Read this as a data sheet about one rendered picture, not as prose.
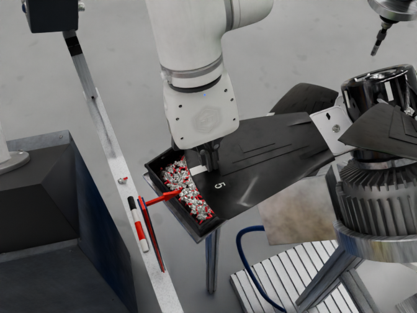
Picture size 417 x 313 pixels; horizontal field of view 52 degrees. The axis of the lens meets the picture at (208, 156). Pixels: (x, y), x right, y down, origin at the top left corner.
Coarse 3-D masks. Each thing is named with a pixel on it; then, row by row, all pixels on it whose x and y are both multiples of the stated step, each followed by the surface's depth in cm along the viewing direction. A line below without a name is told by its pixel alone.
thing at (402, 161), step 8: (360, 160) 74; (368, 160) 73; (376, 160) 71; (384, 160) 70; (392, 160) 69; (400, 160) 68; (408, 160) 68; (368, 168) 72; (376, 168) 71; (384, 168) 70
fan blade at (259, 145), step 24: (240, 120) 76; (264, 120) 74; (288, 120) 73; (312, 120) 73; (240, 144) 71; (264, 144) 70; (288, 144) 70; (312, 144) 70; (240, 168) 68; (264, 168) 68; (288, 168) 68; (312, 168) 68; (240, 192) 65; (264, 192) 65
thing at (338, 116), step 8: (320, 112) 74; (328, 112) 74; (336, 112) 74; (344, 112) 74; (320, 120) 73; (328, 120) 73; (336, 120) 73; (344, 120) 73; (320, 128) 72; (328, 128) 72; (344, 128) 72; (328, 136) 72; (336, 136) 71; (328, 144) 71; (336, 144) 71; (336, 152) 70; (344, 152) 70
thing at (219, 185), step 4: (220, 180) 67; (224, 180) 67; (212, 184) 66; (216, 184) 66; (220, 184) 66; (224, 184) 66; (228, 184) 66; (216, 188) 66; (220, 188) 66; (224, 188) 66; (216, 192) 65
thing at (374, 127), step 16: (368, 112) 53; (384, 112) 54; (400, 112) 58; (352, 128) 47; (368, 128) 47; (384, 128) 48; (400, 128) 49; (416, 128) 50; (352, 144) 43; (368, 144) 43; (384, 144) 43; (400, 144) 44; (416, 144) 45; (416, 160) 41
